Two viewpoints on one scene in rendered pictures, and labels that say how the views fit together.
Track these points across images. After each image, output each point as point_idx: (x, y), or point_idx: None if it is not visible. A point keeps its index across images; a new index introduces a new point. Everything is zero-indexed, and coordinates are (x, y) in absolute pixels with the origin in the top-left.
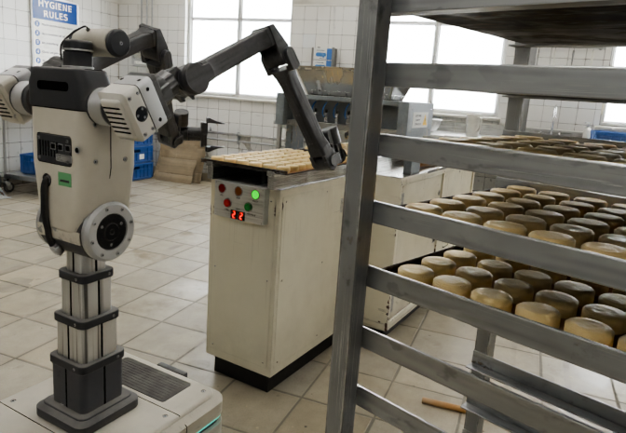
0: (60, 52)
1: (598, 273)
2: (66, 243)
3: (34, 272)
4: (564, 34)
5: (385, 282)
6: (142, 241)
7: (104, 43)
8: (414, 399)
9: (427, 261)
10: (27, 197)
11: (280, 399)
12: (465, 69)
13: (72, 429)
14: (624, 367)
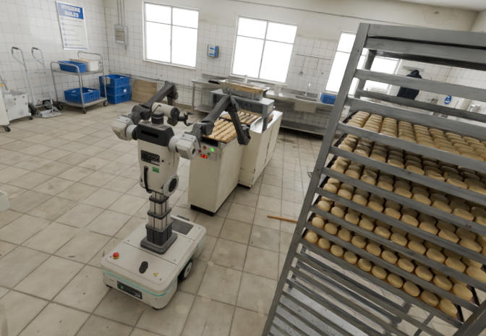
0: (151, 118)
1: (374, 260)
2: (155, 191)
3: (95, 161)
4: None
5: (306, 243)
6: None
7: (170, 114)
8: (264, 215)
9: None
10: (71, 113)
11: (218, 220)
12: (345, 199)
13: (158, 252)
14: (377, 281)
